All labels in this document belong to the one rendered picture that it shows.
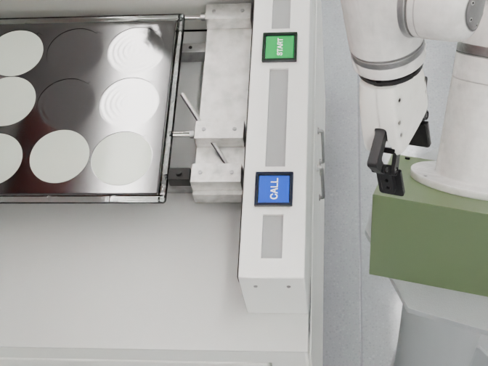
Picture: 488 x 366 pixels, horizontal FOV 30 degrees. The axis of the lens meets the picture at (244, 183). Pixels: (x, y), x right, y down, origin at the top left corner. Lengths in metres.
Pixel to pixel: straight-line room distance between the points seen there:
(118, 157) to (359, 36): 0.60
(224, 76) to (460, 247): 0.52
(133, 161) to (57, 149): 0.13
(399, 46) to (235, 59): 0.62
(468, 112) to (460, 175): 0.09
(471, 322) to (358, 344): 0.87
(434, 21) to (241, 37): 0.71
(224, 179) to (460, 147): 0.37
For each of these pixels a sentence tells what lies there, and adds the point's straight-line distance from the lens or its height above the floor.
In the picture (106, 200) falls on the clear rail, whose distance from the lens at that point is 1.45.
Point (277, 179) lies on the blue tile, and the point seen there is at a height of 0.96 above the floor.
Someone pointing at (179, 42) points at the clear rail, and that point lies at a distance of 1.59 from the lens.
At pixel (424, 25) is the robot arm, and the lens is 0.96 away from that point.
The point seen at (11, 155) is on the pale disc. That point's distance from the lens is 1.54.
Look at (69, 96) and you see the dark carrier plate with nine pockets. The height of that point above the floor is 0.90.
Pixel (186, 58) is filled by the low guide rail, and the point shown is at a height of 0.83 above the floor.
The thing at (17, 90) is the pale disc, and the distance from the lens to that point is 1.61.
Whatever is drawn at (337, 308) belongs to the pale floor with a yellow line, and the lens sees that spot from 2.29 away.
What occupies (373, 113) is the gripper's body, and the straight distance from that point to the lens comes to 1.05.
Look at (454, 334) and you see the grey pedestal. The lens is 1.71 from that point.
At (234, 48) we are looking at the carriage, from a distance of 1.60.
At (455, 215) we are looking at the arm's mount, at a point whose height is 1.06.
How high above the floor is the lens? 2.14
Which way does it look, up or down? 60 degrees down
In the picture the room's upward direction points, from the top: 12 degrees counter-clockwise
